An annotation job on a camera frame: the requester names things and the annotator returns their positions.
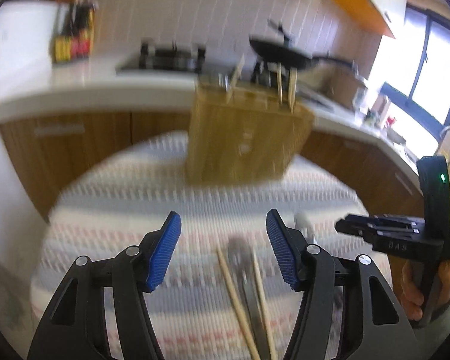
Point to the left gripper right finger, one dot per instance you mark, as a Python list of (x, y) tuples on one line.
[(373, 326)]

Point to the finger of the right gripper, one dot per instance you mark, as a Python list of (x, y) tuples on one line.
[(357, 225)]

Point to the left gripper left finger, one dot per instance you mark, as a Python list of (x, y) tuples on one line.
[(73, 326)]

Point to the clear grey spoon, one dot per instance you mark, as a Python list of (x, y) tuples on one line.
[(305, 227), (240, 259)]

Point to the bamboo chopstick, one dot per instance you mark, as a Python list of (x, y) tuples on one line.
[(292, 88), (279, 82), (238, 308), (235, 77)]

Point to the grey sleeve forearm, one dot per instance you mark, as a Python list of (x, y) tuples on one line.
[(431, 336)]

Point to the white kitchen countertop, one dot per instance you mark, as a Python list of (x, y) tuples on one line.
[(94, 85)]

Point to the person's right hand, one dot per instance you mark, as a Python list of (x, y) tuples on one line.
[(412, 299)]

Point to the striped woven placemat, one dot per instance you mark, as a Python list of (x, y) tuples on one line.
[(119, 201)]

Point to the green ceramic mug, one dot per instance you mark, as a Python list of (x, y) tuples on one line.
[(372, 118)]

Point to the beige rice cooker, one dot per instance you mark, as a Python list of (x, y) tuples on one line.
[(347, 87)]

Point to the yellow plastic utensil basket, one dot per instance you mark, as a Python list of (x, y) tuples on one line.
[(243, 135)]

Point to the wooden base cabinets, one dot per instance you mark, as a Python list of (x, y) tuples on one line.
[(49, 152)]

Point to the black wok with lid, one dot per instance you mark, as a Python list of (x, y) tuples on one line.
[(286, 54)]

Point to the black glass gas stove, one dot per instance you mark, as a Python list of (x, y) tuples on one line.
[(196, 60)]

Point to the orange white wall cabinet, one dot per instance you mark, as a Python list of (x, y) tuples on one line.
[(363, 0)]

